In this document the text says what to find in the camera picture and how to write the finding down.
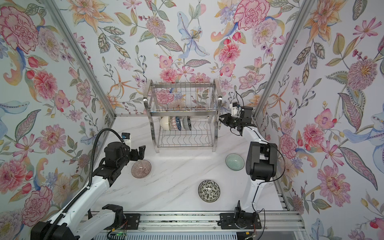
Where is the pale green bowl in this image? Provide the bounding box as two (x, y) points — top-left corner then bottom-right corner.
(225, 154), (245, 171)

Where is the cream white bowl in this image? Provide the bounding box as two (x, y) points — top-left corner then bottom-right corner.
(160, 116), (171, 131)

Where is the dark petal pattern bowl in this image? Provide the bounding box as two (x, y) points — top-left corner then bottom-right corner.
(183, 116), (192, 131)

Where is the stainless steel dish rack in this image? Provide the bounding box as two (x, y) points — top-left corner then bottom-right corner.
(143, 80), (223, 153)

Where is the blue geometric red bowl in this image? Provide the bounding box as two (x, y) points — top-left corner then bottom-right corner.
(170, 116), (182, 131)

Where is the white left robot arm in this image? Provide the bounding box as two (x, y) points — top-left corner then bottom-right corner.
(31, 142), (146, 240)

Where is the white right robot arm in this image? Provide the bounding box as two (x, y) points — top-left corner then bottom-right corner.
(219, 102), (280, 220)

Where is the pink striped bowl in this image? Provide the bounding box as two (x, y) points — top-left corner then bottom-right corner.
(131, 160), (152, 179)

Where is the black white floral bowl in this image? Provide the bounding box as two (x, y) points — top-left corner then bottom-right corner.
(198, 180), (221, 203)

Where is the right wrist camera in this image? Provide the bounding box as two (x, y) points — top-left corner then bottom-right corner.
(230, 102), (241, 117)

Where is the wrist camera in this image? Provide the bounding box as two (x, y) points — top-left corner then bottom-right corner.
(230, 102), (241, 117)
(122, 133), (132, 148)

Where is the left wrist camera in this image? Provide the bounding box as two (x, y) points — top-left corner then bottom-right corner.
(122, 133), (132, 148)

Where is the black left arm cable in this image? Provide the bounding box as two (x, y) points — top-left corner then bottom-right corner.
(41, 128), (124, 240)

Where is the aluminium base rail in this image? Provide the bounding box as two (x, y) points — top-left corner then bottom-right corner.
(124, 211), (305, 233)

